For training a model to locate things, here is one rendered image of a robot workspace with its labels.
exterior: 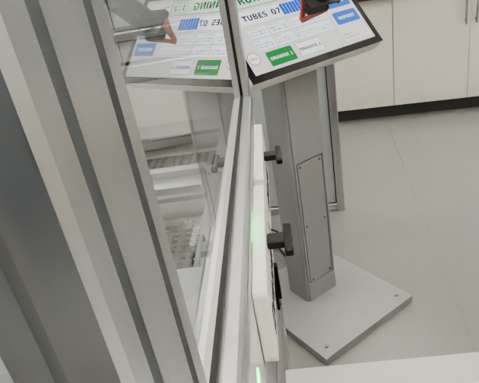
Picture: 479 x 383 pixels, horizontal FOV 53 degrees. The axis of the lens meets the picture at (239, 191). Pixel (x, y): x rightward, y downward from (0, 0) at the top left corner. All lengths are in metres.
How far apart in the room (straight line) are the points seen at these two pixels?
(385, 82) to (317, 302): 2.16
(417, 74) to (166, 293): 3.55
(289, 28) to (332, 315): 1.03
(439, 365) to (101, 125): 0.61
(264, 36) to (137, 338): 1.28
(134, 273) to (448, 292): 1.89
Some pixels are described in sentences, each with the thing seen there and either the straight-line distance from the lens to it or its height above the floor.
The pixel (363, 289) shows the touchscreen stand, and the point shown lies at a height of 0.04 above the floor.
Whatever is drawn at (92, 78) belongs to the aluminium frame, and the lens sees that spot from 0.16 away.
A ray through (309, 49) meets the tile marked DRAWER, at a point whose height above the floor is 1.00.
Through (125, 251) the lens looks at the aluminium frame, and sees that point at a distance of 0.17.
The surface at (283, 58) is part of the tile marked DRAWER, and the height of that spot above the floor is 1.00.
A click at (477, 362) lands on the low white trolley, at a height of 0.76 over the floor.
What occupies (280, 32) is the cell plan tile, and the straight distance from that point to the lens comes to 1.44.
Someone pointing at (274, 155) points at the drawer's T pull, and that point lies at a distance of 0.95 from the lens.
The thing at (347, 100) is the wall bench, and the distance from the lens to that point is 3.70.
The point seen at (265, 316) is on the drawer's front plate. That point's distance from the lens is 0.57.
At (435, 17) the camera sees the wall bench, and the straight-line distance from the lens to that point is 3.66.
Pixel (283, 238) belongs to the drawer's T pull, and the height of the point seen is 0.91.
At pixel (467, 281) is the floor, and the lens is 2.09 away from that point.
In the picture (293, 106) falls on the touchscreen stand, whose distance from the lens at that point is 1.55.
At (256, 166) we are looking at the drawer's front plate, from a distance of 0.87.
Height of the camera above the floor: 1.27
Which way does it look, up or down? 26 degrees down
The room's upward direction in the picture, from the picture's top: 10 degrees counter-clockwise
